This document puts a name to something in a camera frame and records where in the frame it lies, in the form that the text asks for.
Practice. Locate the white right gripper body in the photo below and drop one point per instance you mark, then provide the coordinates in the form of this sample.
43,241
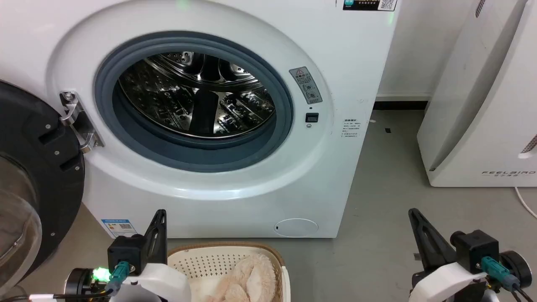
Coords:
449,283

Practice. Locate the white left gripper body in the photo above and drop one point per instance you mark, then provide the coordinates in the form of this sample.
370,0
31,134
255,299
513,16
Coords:
163,283

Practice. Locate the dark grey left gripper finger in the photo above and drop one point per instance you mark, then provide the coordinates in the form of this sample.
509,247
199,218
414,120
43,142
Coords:
158,243

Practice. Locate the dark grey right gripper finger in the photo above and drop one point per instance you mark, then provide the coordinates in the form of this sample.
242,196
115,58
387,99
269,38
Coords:
432,247

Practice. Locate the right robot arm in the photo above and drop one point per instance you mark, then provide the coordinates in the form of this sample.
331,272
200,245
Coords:
518,266

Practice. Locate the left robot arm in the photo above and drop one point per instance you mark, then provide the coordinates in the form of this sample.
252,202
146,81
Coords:
79,283

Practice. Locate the metal washer door hinge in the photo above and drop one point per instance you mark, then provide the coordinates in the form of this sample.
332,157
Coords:
79,121

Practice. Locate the stainless steel washing machine drum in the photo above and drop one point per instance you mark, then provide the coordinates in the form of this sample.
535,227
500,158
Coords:
188,96

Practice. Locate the black washing machine door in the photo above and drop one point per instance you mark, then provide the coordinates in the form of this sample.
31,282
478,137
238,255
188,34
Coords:
42,138

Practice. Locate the blue energy label sticker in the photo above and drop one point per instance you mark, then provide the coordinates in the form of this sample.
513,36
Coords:
119,228

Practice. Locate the beige perforated laundry basket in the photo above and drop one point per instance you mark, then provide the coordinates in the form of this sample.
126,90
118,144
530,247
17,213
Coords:
209,260

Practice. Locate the grey rubber door gasket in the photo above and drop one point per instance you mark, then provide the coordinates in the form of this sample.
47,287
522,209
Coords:
193,157

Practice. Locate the white Feelbird air purifier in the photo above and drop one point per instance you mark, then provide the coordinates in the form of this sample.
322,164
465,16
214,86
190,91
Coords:
482,126

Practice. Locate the black door lock socket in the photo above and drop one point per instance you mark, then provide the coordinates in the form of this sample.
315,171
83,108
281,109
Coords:
311,117

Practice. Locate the grey warning sticker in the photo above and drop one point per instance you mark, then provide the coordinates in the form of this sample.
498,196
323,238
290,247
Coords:
306,86

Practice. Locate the white front-load washing machine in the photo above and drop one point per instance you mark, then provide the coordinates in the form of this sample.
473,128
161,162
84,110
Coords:
340,63

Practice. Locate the dark sticker with QR code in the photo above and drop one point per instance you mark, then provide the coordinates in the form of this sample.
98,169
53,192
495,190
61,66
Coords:
369,4

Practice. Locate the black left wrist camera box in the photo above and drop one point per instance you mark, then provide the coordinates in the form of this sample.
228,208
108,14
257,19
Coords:
126,251

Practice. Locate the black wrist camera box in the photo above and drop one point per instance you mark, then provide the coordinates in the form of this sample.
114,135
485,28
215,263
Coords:
476,247
126,251

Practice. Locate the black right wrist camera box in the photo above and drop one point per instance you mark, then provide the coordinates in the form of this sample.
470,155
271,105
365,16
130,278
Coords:
476,247

